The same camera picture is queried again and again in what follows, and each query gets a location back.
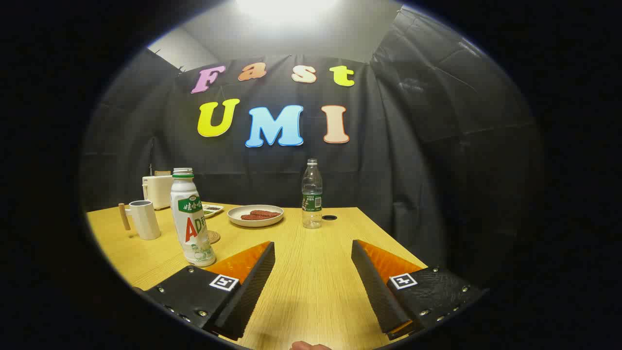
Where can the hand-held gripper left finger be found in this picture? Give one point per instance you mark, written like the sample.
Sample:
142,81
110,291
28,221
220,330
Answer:
252,296

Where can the black backdrop cloth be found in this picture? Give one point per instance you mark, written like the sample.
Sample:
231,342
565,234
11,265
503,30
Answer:
388,170

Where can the round cork coaster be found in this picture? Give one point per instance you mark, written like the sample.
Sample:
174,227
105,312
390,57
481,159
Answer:
215,237

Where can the cream toaster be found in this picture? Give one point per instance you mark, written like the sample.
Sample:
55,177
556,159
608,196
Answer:
158,192

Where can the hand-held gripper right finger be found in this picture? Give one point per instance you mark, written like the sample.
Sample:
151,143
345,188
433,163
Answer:
376,291

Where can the white divided dish of beans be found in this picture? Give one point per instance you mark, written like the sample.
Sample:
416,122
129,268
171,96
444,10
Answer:
213,210

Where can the wooden table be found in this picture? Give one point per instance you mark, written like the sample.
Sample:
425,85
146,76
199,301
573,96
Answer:
311,272

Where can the black round table grommet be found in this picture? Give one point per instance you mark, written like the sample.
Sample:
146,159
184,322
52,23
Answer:
329,217

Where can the red meat slice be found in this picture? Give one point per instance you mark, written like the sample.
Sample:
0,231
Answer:
251,218
268,213

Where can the clear plastic water bottle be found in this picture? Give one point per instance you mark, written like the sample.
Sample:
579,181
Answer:
311,194

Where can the white round plate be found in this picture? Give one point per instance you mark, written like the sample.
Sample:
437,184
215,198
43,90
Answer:
234,217

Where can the white juice bottle green label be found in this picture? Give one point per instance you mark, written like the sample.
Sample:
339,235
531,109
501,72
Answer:
192,228

